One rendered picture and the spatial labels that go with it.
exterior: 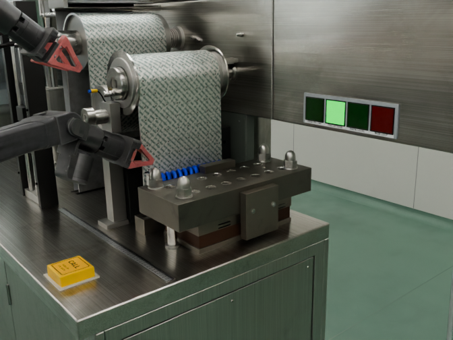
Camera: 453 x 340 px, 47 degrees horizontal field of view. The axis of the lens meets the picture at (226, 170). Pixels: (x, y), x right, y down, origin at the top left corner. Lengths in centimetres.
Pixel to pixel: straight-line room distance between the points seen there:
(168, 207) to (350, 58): 49
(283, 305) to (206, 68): 60
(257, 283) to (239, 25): 65
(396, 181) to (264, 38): 279
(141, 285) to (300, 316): 47
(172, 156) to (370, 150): 293
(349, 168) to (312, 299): 291
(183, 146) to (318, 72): 36
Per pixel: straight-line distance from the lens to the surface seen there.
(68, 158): 110
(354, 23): 114
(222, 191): 112
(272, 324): 128
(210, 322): 114
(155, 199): 112
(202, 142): 131
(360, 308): 274
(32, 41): 112
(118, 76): 120
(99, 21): 143
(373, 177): 409
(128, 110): 123
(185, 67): 126
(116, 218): 132
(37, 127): 102
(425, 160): 383
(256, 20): 134
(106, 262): 114
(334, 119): 118
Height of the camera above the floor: 139
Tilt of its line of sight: 16 degrees down
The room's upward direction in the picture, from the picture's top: 1 degrees counter-clockwise
